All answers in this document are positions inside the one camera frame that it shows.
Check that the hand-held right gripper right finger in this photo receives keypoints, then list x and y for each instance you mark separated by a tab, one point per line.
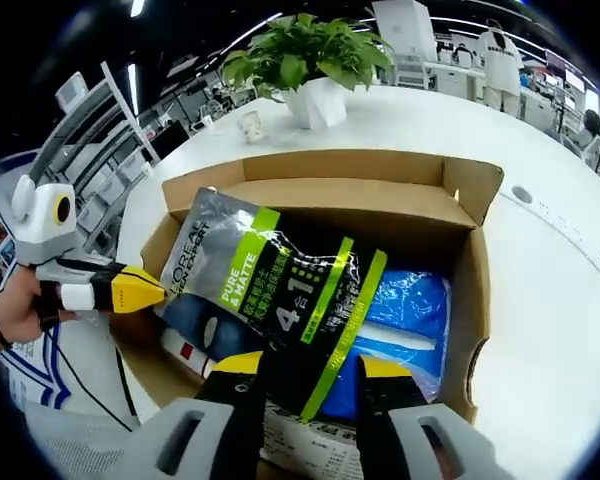
390	395

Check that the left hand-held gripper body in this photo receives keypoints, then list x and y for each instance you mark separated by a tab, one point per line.
42	225

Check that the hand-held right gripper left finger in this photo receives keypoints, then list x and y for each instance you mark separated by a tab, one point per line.
230	395

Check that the white blue wet wipes pack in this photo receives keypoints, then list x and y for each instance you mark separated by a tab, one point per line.
410	310

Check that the white printed carton box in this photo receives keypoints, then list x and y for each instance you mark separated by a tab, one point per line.
310	445

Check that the black green soft pouch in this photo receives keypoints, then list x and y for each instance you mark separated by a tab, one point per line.
280	300

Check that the brown cardboard shoe box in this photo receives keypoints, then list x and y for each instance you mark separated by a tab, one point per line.
360	200

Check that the person's left hand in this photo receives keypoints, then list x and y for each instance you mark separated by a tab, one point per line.
22	310

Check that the white metal shelf rack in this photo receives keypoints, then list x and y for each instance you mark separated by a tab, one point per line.
105	165

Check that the photo display board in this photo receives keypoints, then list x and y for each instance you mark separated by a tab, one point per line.
30	375

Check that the grey mesh office chair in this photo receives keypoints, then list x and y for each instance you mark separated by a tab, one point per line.
70	440

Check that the small clear glass cup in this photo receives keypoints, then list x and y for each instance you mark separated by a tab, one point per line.
252	127

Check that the white table socket panel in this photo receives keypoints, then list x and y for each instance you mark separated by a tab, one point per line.
523	194

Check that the green plant in white pot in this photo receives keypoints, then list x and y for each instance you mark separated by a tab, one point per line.
305	55

